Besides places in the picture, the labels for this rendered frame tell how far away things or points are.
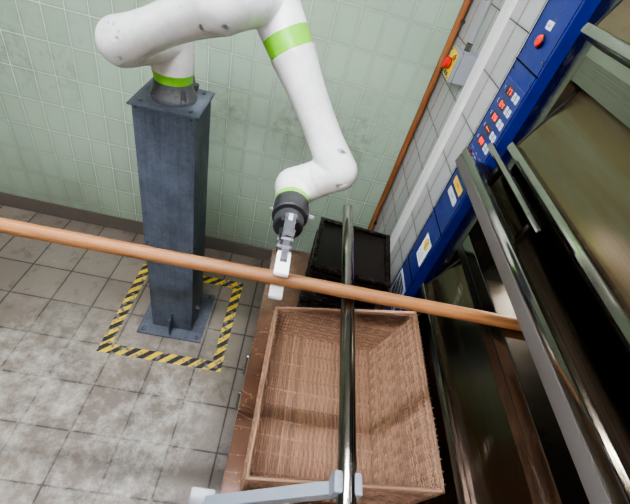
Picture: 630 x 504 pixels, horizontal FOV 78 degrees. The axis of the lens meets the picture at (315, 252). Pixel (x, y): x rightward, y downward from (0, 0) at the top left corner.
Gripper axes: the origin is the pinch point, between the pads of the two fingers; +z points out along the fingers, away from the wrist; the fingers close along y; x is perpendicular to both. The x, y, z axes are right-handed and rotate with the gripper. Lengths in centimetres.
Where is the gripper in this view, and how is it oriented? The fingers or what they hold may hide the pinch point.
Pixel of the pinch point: (279, 277)
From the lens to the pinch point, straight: 83.6
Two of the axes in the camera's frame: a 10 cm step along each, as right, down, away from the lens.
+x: -9.7, -2.0, -1.1
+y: -2.2, 7.0, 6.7
